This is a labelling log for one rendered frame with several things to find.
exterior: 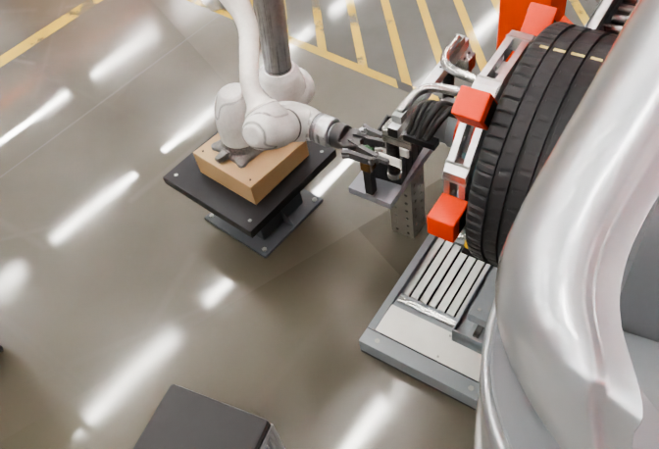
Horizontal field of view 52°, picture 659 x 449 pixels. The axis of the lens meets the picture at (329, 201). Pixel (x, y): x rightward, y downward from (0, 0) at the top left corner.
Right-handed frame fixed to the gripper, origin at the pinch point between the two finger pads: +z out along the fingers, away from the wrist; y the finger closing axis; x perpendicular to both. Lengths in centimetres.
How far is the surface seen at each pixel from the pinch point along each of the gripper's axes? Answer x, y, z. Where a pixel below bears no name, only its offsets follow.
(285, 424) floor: -83, 59, -14
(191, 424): -49, 81, -25
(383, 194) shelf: -38.1, -13.2, -14.1
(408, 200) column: -59, -30, -15
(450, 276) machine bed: -77, -17, 9
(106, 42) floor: -83, -73, -239
